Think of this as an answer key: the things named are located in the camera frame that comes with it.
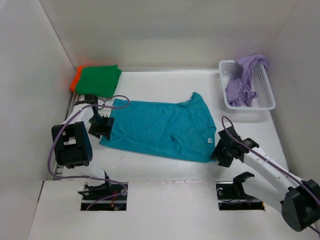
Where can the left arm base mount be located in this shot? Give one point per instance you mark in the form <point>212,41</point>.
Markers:
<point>105,197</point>

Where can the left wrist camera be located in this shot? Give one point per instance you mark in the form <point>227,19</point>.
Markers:
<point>105,111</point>

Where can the teal t shirt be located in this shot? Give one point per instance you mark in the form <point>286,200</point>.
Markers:
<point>183,131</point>

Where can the green t shirt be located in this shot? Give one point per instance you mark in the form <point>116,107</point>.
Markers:
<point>101,81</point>

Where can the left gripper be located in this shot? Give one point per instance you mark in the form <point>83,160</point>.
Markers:
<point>105,125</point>

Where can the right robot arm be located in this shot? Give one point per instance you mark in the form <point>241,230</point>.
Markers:
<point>296,199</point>

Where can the white laundry basket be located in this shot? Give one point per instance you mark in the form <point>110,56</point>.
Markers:
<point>229,69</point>

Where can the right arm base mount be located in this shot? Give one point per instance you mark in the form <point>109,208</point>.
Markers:
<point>232,197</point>

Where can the orange t shirt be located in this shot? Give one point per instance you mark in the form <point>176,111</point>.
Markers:
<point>76,78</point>

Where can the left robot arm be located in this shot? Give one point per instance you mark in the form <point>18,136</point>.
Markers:
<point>87,168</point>

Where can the lilac t shirt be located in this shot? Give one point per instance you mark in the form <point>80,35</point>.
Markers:
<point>239,89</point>

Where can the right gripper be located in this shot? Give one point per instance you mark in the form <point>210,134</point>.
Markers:
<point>220,149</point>

